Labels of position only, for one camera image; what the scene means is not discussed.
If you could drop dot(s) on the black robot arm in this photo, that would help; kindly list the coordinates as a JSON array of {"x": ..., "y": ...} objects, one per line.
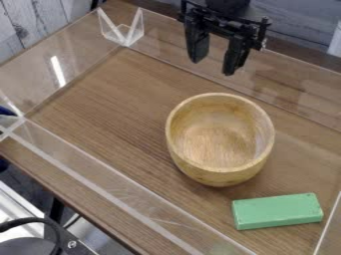
[{"x": 229, "y": 19}]

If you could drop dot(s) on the green rectangular block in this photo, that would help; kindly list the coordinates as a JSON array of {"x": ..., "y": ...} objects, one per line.
[{"x": 276, "y": 211}]

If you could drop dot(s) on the black table leg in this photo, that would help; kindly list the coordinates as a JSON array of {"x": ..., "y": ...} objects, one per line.
[{"x": 56, "y": 210}]

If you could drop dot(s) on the clear acrylic wall panels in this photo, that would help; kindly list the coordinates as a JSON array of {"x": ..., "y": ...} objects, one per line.
[{"x": 87, "y": 134}]

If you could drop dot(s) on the black metal base plate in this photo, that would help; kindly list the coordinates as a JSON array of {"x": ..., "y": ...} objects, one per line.
[{"x": 60, "y": 243}]

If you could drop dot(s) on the light wooden bowl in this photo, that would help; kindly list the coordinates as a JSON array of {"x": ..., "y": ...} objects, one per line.
[{"x": 219, "y": 138}]

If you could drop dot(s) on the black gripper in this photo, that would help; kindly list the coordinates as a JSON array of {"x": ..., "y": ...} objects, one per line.
[{"x": 230, "y": 19}]

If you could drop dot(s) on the clear acrylic corner bracket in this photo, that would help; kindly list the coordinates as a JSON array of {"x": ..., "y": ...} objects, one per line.
[{"x": 122, "y": 34}]

